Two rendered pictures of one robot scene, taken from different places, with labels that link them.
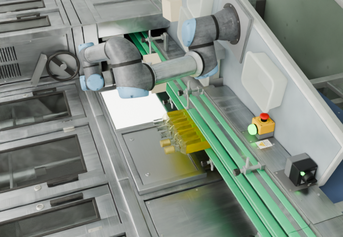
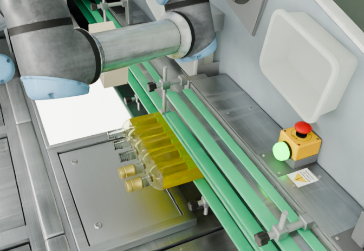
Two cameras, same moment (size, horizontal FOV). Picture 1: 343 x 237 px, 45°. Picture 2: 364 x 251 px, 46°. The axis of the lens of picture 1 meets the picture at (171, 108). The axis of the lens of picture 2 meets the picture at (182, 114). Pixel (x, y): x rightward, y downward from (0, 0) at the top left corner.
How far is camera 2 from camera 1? 0.75 m
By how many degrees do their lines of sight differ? 6
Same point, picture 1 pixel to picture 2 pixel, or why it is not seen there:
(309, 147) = not seen: outside the picture
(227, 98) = (229, 94)
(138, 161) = (82, 200)
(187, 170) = (164, 216)
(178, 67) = (148, 38)
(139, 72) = (65, 46)
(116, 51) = not seen: outside the picture
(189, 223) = not seen: outside the picture
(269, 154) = (316, 198)
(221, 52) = (218, 20)
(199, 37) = not seen: outside the picture
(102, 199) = not seen: outside the picture
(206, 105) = (195, 107)
